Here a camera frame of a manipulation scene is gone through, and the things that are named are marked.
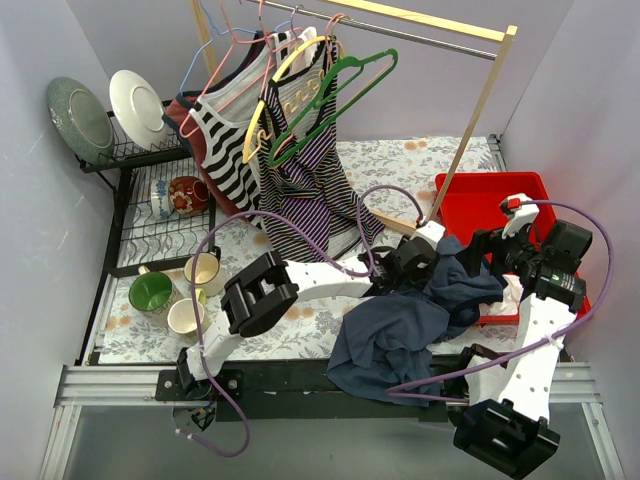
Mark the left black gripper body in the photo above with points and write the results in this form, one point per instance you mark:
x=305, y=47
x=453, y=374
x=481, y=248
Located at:
x=417, y=255

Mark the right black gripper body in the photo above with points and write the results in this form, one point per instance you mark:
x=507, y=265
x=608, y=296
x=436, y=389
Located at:
x=486, y=245

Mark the navy blue tank top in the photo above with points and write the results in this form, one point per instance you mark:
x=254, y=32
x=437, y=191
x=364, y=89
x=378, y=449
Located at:
x=383, y=342

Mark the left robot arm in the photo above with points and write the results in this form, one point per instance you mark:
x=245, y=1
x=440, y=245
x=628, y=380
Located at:
x=256, y=299

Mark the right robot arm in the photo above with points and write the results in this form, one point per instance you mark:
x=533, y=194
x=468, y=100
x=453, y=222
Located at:
x=506, y=424

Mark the purple striped tank top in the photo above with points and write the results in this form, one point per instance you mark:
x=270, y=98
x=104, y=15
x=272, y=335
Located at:
x=311, y=190

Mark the yellow plastic hanger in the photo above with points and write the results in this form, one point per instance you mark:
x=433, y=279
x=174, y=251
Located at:
x=251, y=143

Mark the black white striped tank top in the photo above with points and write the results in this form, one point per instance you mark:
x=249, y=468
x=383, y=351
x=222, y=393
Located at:
x=222, y=115

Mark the maroon tank top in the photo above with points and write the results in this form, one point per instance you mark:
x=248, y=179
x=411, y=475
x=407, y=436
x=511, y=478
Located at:
x=177, y=118

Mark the white pink cloth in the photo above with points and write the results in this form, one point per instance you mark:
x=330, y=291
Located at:
x=508, y=308

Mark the red plastic bin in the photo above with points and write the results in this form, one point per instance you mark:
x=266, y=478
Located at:
x=472, y=203

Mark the floral table cloth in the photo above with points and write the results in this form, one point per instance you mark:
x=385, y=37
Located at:
x=309, y=329

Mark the cream white mug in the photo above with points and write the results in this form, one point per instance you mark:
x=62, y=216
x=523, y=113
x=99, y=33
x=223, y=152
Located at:
x=206, y=273

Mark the wooden clothes rack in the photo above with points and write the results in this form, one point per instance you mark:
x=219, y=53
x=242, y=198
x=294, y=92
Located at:
x=446, y=100

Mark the red floral bowl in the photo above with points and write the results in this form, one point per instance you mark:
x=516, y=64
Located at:
x=189, y=195

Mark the green interior mug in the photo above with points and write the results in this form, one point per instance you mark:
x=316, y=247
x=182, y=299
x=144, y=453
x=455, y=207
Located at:
x=153, y=293

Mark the blue white ceramic cup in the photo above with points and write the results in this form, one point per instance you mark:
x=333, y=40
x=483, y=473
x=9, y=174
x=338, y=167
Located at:
x=161, y=204

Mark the white ceramic plate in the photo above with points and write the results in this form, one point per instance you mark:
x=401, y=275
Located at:
x=138, y=109

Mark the grey green ceramic plate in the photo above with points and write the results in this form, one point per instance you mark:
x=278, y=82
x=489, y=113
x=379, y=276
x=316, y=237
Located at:
x=81, y=120

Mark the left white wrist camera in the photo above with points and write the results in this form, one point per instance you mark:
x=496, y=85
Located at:
x=430, y=231

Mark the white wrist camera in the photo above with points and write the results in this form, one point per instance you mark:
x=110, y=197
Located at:
x=520, y=210
x=430, y=231

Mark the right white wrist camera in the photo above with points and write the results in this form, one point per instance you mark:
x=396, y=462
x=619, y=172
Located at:
x=520, y=210

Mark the black wire dish rack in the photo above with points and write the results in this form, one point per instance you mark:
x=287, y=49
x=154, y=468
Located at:
x=136, y=236

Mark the blue wire hanger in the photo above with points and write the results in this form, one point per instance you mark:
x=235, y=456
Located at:
x=208, y=28

